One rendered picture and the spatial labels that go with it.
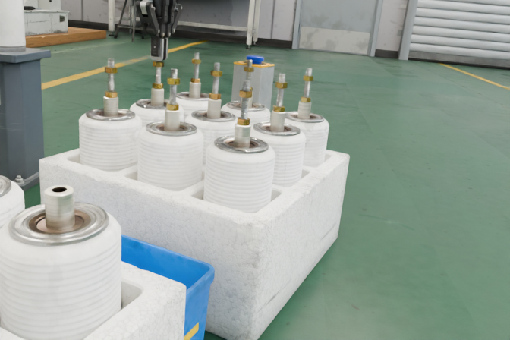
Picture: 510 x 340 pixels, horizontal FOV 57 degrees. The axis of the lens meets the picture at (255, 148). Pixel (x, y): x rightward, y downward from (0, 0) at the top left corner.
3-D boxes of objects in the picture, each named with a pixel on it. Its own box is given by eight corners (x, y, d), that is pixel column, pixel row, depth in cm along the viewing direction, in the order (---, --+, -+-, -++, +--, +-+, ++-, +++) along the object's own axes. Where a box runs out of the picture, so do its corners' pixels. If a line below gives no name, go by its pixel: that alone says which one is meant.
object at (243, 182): (217, 285, 64) (226, 158, 58) (189, 252, 71) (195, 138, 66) (276, 271, 69) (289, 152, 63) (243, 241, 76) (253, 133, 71)
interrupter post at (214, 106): (223, 118, 80) (224, 99, 80) (215, 121, 78) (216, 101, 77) (211, 115, 82) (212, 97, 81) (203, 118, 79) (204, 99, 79)
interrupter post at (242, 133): (237, 150, 63) (239, 127, 62) (229, 145, 65) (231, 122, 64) (253, 149, 65) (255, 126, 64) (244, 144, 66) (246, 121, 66)
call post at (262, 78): (223, 193, 114) (233, 63, 105) (237, 184, 120) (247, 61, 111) (249, 199, 111) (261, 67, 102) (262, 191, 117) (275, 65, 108)
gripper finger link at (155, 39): (154, 26, 81) (153, 55, 82) (146, 26, 78) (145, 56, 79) (162, 26, 80) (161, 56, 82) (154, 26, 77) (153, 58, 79)
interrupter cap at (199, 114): (243, 118, 82) (243, 114, 81) (220, 126, 75) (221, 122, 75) (206, 111, 85) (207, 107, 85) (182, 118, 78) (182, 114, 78)
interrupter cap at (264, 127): (246, 132, 73) (246, 127, 73) (262, 123, 80) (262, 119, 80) (292, 140, 71) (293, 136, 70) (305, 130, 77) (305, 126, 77)
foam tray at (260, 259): (42, 261, 78) (37, 158, 73) (180, 191, 112) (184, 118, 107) (250, 351, 62) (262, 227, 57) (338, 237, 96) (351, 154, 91)
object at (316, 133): (265, 198, 95) (274, 110, 89) (312, 200, 95) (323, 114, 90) (269, 218, 85) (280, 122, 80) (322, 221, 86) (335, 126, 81)
